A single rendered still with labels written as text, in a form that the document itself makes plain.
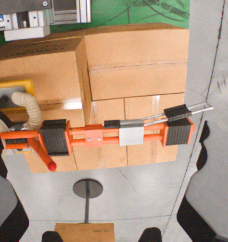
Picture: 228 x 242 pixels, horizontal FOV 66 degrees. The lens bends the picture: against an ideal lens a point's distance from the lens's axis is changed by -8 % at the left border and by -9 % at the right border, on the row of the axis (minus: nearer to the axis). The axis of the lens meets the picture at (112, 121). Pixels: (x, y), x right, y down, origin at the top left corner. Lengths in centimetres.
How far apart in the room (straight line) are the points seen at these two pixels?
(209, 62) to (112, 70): 107
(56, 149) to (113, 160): 96
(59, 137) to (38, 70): 31
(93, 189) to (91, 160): 113
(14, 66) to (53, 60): 15
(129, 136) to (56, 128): 20
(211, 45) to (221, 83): 41
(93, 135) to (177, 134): 24
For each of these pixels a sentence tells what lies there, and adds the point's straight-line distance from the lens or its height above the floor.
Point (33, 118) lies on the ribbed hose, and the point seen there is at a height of 114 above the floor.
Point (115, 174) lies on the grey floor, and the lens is 242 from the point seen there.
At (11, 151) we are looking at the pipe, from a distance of 77.
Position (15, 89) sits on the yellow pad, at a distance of 65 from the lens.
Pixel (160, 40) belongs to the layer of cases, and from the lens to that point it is 114.
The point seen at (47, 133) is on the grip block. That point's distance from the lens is 54.
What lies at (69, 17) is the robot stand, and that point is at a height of 23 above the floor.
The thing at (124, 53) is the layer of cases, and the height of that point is 54.
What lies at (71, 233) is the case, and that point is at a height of 73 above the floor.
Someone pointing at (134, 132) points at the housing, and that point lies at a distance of 53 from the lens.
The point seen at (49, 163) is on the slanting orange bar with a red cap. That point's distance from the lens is 47.
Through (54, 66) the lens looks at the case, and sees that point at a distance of 73.
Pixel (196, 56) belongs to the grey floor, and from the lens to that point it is 186.
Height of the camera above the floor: 163
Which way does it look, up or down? 58 degrees down
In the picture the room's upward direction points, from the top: 174 degrees clockwise
